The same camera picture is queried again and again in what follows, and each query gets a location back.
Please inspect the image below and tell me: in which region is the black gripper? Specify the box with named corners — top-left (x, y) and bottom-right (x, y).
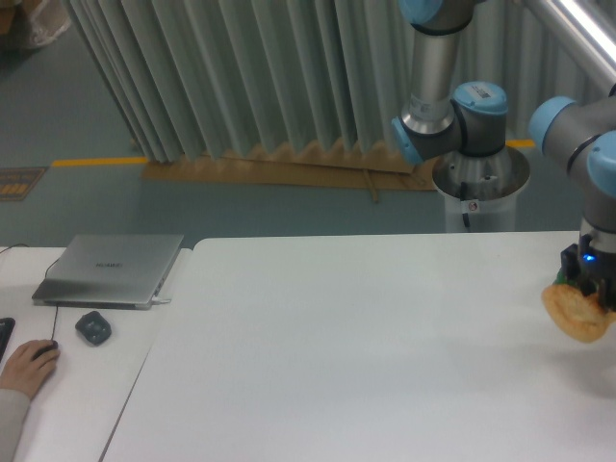
top-left (560, 234), bottom-right (615, 310)

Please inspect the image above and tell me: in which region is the grey green curtain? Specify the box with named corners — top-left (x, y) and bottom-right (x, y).
top-left (62, 0), bottom-right (616, 163)

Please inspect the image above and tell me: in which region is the person's bare hand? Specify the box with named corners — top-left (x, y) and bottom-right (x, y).
top-left (1, 340), bottom-right (61, 400)

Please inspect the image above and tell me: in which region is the beige sleeved forearm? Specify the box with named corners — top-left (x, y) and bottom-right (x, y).
top-left (0, 389), bottom-right (31, 462)

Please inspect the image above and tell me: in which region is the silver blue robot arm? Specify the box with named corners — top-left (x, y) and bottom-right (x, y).
top-left (392, 1), bottom-right (615, 312)

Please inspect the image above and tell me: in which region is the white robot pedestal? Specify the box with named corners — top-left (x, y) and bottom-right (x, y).
top-left (432, 146), bottom-right (530, 233)

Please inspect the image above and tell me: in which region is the white usb plug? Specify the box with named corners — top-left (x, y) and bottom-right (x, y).
top-left (151, 296), bottom-right (171, 305)

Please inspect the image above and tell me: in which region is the black computer mouse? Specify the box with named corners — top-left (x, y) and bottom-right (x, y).
top-left (31, 340), bottom-right (59, 361)

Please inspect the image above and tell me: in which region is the orange bread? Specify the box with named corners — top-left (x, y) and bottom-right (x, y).
top-left (541, 284), bottom-right (615, 344)

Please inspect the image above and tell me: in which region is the black keyboard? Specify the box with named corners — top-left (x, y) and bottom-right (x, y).
top-left (0, 318), bottom-right (15, 360)

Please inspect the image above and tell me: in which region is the silver closed laptop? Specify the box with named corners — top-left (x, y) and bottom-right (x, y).
top-left (32, 234), bottom-right (184, 309)

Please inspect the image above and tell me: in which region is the dark grey small puck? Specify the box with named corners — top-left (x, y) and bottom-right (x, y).
top-left (75, 311), bottom-right (112, 347)

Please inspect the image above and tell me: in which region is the brown cardboard sheet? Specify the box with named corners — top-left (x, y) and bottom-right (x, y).
top-left (141, 140), bottom-right (435, 202)

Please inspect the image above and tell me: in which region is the green bell pepper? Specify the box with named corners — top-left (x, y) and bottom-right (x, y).
top-left (552, 269), bottom-right (578, 289)

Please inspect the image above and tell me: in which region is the clear plastic bag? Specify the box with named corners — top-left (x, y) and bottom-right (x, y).
top-left (23, 0), bottom-right (71, 49)

